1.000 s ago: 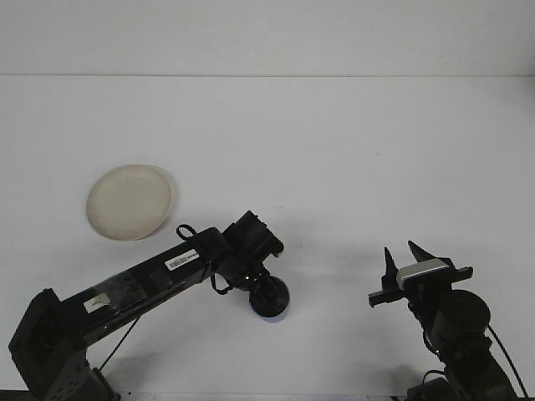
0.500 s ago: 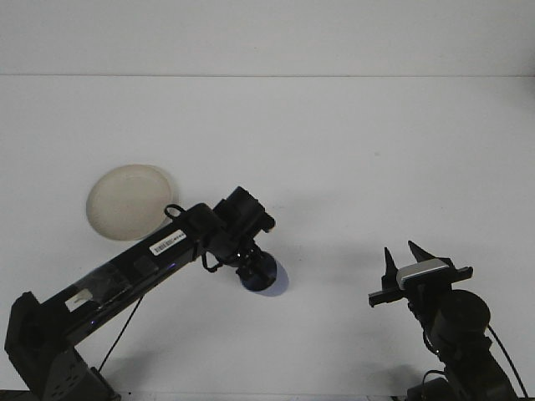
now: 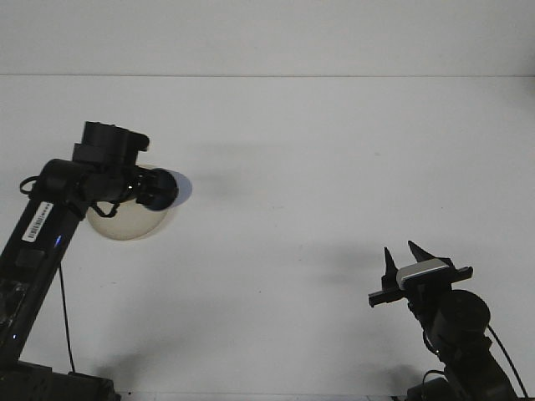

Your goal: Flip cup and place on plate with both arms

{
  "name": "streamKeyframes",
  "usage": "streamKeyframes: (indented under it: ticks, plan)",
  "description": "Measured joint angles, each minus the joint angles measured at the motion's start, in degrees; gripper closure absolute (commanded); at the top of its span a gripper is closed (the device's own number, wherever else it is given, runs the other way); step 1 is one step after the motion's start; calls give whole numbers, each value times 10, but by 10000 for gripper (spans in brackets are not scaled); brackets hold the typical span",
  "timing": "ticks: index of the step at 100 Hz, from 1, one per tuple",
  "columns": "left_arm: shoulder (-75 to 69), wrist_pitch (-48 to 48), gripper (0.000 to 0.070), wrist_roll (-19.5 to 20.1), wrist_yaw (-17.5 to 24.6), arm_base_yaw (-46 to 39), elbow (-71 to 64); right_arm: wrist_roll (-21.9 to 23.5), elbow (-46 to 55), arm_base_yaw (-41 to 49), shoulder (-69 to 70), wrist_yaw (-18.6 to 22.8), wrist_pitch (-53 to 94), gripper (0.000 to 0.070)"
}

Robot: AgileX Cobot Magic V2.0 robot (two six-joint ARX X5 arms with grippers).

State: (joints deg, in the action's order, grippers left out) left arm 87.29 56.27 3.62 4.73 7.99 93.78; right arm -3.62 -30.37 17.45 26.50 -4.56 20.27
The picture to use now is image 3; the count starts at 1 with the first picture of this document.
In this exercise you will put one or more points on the pale blue cup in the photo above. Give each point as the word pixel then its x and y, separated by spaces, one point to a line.
pixel 184 188

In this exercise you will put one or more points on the pale round plate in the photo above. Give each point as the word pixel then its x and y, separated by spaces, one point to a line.
pixel 125 227

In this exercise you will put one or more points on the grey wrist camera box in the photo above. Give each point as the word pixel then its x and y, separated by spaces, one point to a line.
pixel 420 271

